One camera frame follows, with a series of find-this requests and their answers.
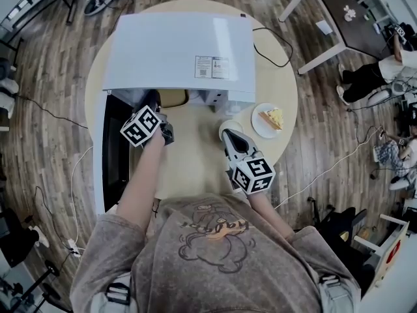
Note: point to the white crumpled tissue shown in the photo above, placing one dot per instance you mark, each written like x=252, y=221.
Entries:
x=349, y=13

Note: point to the white microwave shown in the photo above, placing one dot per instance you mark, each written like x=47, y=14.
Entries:
x=179, y=51

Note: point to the large black office chair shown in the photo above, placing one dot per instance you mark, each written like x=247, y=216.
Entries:
x=342, y=227

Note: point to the person's left forearm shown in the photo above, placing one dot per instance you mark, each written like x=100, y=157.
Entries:
x=140, y=187

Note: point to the small white round cup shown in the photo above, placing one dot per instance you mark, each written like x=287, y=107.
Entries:
x=233, y=124

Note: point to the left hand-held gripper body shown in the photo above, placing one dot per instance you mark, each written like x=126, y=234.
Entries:
x=140, y=127

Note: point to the spare grey hand-held gripper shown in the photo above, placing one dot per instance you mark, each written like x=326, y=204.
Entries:
x=101, y=0

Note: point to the person's grey printed shirt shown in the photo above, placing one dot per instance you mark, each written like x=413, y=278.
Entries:
x=211, y=266

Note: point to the person's right forearm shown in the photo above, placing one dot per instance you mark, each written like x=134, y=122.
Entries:
x=265, y=210

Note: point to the yellow cake slice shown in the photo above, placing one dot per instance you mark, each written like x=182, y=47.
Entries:
x=273, y=117

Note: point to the dark top white leg desk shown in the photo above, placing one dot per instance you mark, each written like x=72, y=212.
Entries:
x=345, y=31

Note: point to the yellow rectangular container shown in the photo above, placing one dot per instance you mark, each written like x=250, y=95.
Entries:
x=174, y=98

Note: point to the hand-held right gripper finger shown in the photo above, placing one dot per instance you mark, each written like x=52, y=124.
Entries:
x=229, y=147
x=251, y=147

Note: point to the white paper sheet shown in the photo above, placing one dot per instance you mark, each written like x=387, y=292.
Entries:
x=324, y=27

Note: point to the black standing fan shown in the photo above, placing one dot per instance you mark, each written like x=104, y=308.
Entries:
x=52, y=267

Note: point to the white power strip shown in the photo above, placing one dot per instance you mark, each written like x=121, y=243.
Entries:
x=74, y=248

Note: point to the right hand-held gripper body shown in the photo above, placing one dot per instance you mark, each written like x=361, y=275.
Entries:
x=254, y=176

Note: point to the white plate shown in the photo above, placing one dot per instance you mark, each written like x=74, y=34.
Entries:
x=260, y=127

